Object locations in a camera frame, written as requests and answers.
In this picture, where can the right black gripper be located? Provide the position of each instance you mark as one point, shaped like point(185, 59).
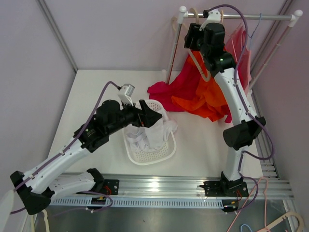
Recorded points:
point(194, 32)

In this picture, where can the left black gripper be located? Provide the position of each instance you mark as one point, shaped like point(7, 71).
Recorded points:
point(145, 117)

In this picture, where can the white t shirt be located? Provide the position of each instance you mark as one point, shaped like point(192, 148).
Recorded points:
point(150, 139)

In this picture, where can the beige hanger of orange shirt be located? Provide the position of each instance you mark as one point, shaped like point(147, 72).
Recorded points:
point(197, 59)

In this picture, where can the orange t shirt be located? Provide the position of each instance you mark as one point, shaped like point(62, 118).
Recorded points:
point(208, 100)

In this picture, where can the beige hanger of white shirt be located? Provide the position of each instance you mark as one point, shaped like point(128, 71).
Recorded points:
point(192, 11)

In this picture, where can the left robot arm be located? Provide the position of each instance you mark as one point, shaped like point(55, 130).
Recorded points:
point(38, 187)

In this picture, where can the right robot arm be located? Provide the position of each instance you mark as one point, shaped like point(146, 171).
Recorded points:
point(209, 41)

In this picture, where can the beige hanger on floor left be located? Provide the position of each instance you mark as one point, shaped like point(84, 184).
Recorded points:
point(46, 221)

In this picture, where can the white perforated plastic basket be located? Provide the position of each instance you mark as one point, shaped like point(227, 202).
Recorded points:
point(148, 158)

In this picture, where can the metal clothes rack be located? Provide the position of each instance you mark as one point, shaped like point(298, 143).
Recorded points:
point(292, 19)

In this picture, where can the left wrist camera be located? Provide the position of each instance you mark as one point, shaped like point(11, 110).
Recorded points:
point(125, 94)

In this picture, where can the blue wire hanger on rack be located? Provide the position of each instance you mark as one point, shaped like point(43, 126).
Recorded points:
point(256, 27)

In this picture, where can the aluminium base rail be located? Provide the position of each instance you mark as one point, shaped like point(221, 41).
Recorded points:
point(156, 192)

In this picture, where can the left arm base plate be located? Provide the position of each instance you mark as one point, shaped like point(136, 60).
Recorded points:
point(100, 200)

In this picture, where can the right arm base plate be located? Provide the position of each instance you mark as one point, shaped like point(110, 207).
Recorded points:
point(234, 189)

